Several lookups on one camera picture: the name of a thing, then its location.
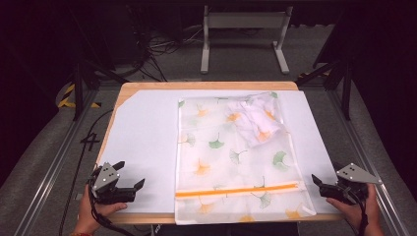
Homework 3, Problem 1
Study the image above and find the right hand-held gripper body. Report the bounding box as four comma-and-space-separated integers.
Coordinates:
319, 162, 384, 207

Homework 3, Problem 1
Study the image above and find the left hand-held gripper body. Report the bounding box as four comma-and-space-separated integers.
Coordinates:
88, 161, 138, 206

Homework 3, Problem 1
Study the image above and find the leaf print mesh laundry bag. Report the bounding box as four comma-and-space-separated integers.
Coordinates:
173, 90, 318, 226

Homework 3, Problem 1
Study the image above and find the person's right hand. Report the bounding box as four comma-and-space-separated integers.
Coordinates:
326, 183, 385, 230

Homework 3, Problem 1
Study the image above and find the person's left hand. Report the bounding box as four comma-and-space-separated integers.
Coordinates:
74, 184, 128, 235

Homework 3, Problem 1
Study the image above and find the black tape floor mark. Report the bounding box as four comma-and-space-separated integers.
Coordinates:
80, 132, 101, 152

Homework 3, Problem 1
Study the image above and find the white table sheet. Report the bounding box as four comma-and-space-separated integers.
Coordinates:
94, 88, 340, 214

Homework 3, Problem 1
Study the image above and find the black metal stand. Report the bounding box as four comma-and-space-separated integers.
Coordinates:
294, 58, 353, 121
70, 58, 129, 122

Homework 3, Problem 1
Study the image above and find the white printed garment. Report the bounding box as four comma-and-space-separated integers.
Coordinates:
225, 92, 284, 148

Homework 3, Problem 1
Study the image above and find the yellow black hazard tape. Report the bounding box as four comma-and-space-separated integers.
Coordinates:
57, 83, 102, 109

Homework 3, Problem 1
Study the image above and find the long black floor cable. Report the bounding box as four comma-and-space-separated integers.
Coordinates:
58, 108, 115, 236

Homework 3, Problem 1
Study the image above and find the aluminium floor rail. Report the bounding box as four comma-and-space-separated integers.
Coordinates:
328, 88, 409, 236
13, 88, 99, 236

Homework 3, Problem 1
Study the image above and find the right hand-held gripper cable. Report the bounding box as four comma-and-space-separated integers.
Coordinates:
343, 188, 369, 236

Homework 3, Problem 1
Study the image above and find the bundle of black floor cables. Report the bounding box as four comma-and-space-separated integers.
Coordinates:
127, 6, 205, 83

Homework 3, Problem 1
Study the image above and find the white metal stand frame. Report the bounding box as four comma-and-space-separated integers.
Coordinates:
200, 4, 294, 75

